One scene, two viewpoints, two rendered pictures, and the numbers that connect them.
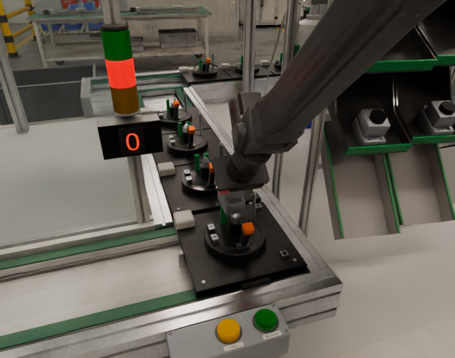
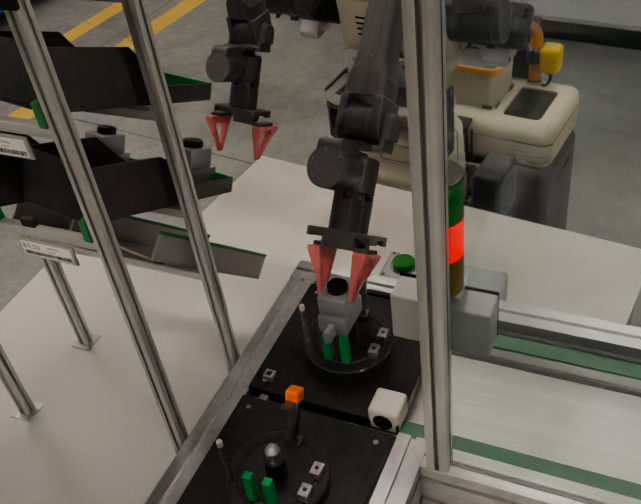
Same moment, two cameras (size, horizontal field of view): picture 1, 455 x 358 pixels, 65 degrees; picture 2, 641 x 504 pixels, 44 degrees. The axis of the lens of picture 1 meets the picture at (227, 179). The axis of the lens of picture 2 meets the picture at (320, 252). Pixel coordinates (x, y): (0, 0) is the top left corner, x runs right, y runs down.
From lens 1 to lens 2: 141 cm
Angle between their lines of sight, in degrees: 96
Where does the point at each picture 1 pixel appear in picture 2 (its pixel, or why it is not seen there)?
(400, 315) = not seen: hidden behind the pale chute
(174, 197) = (361, 475)
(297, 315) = not seen: hidden behind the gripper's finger
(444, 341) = (253, 244)
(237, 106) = (348, 155)
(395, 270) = (192, 303)
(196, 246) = (403, 361)
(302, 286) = (339, 274)
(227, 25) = not seen: outside the picture
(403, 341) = (282, 259)
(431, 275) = (171, 281)
